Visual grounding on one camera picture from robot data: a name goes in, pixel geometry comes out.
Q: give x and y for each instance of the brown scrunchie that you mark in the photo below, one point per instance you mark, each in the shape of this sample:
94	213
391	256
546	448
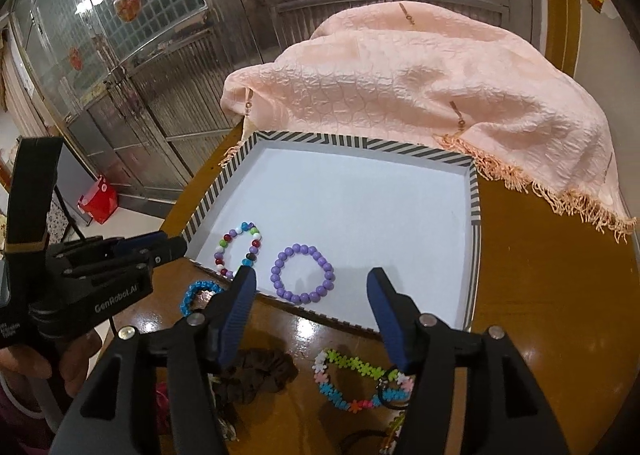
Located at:
260	370

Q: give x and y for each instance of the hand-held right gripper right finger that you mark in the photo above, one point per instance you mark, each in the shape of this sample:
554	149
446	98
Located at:
387	320

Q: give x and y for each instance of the small red door sticker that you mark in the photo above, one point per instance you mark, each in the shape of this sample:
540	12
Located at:
74	58

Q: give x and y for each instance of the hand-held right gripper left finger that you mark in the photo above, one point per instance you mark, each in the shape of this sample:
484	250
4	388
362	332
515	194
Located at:
237	315

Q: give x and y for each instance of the red bag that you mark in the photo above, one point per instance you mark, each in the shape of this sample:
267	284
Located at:
97	200

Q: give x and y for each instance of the steel glass door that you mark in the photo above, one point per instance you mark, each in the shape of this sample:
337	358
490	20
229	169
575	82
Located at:
280	25
165	85

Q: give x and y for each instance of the striped cardboard box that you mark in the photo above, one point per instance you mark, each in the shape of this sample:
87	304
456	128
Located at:
350	205

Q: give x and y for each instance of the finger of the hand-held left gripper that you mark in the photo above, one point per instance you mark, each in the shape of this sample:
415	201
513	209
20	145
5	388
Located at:
140	244
170	250

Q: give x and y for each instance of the pink fringed cloth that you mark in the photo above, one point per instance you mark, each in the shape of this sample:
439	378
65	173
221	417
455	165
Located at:
400	75

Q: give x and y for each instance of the person's left forearm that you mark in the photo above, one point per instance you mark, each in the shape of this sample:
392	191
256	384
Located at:
20	415

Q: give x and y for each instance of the person's left hand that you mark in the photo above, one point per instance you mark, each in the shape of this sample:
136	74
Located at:
82	360

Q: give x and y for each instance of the round red door decoration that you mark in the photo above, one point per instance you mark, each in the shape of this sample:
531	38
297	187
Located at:
127	2

